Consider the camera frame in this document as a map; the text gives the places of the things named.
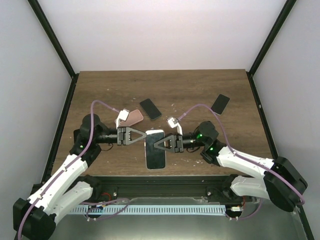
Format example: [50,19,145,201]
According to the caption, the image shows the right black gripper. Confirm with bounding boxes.
[154,132,207,153]

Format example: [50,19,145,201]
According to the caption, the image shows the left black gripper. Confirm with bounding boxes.
[95,126,147,147]

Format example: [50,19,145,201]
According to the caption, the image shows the pink phone case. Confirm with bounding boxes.
[119,109,144,127]

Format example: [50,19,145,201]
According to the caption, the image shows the clear phone case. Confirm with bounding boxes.
[144,129,167,171]

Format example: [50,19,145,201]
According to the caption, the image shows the teal-edged black phone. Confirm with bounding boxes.
[139,98,162,121]

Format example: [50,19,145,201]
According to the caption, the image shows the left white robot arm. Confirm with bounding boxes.
[13,113,147,240]

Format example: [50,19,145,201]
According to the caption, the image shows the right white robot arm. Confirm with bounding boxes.
[153,121,308,212]

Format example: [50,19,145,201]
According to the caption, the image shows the silver-edged black phone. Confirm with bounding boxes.
[210,94,230,115]

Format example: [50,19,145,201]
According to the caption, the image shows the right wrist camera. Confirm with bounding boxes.
[166,116,183,135]

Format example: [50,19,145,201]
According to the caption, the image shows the black aluminium frame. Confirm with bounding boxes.
[13,0,320,240]

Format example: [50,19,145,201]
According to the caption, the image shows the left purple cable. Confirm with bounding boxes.
[14,100,121,240]

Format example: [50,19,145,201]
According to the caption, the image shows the purple cable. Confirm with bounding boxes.
[14,100,121,240]
[177,104,306,221]

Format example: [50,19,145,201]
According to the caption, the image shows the light blue slotted cable duct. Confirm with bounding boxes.
[70,205,226,216]

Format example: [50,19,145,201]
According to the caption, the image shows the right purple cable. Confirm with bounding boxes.
[177,104,306,221]

